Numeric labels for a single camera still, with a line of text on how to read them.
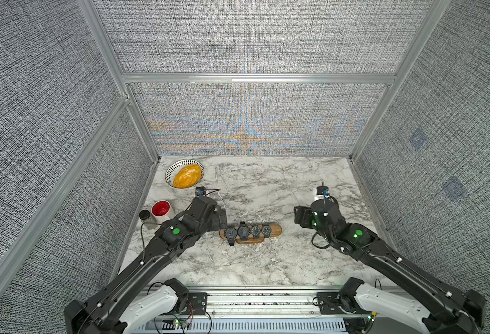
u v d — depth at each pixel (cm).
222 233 83
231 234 82
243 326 70
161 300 58
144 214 90
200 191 66
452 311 39
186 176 102
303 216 67
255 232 82
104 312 39
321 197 66
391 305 53
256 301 75
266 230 83
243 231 81
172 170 111
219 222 67
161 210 94
